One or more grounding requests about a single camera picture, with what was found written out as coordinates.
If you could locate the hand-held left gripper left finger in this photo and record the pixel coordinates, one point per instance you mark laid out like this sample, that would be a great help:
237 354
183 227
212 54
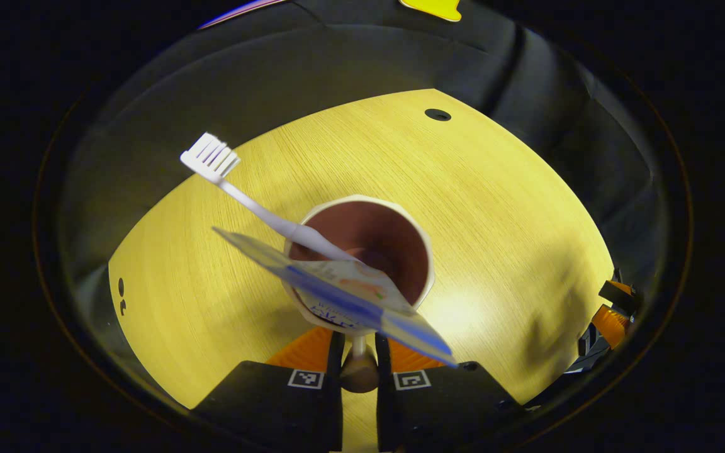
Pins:
336 402

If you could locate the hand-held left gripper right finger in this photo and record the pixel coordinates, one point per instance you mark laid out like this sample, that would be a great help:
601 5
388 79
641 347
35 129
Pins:
382 409

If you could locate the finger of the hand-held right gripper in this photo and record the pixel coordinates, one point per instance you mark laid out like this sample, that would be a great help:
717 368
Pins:
620 294
610 327

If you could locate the white toothpaste tube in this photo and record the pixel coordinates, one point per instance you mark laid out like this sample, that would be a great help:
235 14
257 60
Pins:
337 286

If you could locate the beige cup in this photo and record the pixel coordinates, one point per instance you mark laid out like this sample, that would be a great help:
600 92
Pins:
394 239

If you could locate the white toothbrush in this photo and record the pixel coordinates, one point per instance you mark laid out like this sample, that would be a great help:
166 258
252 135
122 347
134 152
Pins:
255 204

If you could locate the black backdrop cloth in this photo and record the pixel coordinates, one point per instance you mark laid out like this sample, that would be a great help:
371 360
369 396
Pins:
274 75

